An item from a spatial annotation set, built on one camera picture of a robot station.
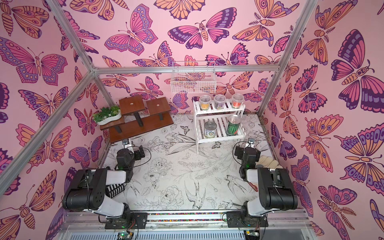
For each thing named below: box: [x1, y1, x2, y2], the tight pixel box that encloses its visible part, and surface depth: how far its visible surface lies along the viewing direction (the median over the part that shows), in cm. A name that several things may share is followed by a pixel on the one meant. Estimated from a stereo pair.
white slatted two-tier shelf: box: [193, 99, 246, 154], surface depth 91 cm
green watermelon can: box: [225, 114, 241, 137], surface depth 87 cm
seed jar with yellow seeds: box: [199, 95, 212, 111], surface depth 85 cm
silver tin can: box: [204, 120, 217, 139], surface depth 88 cm
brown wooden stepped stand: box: [100, 95, 174, 142], surface depth 109 cm
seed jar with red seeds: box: [231, 93, 245, 109], surface depth 85 cm
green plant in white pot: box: [92, 105, 122, 125], surface depth 94 cm
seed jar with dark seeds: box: [213, 94, 226, 110], surface depth 85 cm
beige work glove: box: [255, 155, 283, 169], surface depth 94 cm
